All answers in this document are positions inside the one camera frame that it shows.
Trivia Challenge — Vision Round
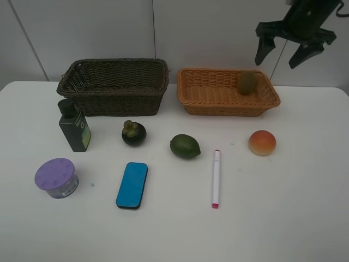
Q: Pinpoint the dark brown wicker basket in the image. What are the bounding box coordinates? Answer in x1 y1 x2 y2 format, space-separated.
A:
57 58 169 117

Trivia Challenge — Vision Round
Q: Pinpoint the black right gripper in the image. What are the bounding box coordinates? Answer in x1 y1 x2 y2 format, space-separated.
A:
255 0 340 69

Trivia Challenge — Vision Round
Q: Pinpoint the blue whiteboard eraser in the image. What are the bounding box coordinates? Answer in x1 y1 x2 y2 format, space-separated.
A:
116 162 148 210

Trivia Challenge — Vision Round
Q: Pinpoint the dark purple mangosteen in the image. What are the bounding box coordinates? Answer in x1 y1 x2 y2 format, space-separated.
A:
122 120 147 146

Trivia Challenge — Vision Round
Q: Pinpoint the dark green square bottle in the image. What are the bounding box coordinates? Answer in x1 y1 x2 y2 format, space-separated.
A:
58 99 91 152

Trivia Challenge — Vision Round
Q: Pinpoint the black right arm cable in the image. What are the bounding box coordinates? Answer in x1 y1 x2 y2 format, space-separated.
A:
335 0 349 17

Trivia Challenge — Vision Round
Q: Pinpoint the white pink-capped marker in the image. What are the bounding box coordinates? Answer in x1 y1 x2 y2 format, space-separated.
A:
212 150 220 209

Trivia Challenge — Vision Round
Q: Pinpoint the orange wicker basket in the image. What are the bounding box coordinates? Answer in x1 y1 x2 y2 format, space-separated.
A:
177 68 280 117

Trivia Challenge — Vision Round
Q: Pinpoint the green lime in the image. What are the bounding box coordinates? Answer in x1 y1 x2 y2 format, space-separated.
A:
170 134 201 159

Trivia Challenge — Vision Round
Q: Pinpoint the brown kiwi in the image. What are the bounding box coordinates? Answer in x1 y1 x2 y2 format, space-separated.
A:
237 71 257 95

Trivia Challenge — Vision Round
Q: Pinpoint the purple-lidded round jar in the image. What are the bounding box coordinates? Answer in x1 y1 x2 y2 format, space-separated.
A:
34 158 79 199

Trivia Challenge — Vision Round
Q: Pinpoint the orange peach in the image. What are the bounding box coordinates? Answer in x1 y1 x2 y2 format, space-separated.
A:
248 130 276 156

